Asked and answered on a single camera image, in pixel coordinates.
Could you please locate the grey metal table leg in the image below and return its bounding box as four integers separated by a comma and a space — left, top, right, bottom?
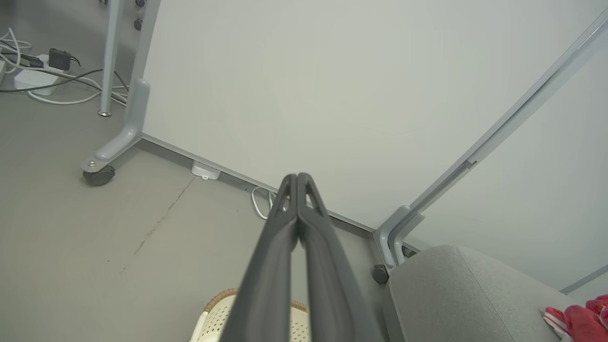
98, 0, 125, 117

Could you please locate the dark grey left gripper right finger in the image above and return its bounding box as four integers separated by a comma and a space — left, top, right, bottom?
297, 172, 386, 342

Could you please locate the white looped cable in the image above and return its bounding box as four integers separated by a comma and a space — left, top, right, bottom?
251, 186, 277, 220

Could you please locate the black power adapter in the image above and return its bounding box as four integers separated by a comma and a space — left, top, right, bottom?
48, 48, 73, 72

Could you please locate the black power cable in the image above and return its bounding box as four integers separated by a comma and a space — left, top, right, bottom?
0, 40, 130, 94

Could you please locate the white power strip with cables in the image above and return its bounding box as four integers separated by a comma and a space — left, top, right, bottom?
0, 28, 129, 106

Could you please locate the cream woven laundry basket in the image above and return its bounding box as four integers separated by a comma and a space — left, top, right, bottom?
189, 288, 312, 342

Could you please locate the white partition panel grey frame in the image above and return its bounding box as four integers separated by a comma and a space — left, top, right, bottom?
392, 47, 608, 293

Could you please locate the red garment with white cuff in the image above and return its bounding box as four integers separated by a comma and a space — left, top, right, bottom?
543, 294, 608, 342

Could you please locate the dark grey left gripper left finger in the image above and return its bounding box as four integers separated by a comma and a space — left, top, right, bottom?
221, 174, 299, 342

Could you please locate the wide white partition panel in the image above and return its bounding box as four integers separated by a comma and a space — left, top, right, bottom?
80, 0, 608, 271

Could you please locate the grey fabric sofa seat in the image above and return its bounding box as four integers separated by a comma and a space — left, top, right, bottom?
386, 245, 608, 342

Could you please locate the small white plastic box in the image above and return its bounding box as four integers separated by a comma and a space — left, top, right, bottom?
191, 161, 221, 181

